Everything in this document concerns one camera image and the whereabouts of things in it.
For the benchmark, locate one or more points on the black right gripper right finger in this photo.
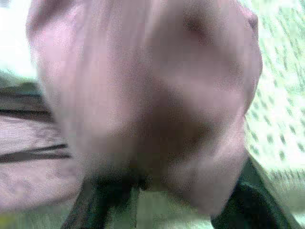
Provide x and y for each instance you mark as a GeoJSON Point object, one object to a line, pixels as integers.
{"type": "Point", "coordinates": [250, 210]}

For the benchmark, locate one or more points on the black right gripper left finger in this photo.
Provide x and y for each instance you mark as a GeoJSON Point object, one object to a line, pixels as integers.
{"type": "Point", "coordinates": [104, 205]}

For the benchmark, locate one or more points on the pink cartoon print bedsheet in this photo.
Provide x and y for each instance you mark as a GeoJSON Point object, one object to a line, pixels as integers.
{"type": "Point", "coordinates": [143, 71]}

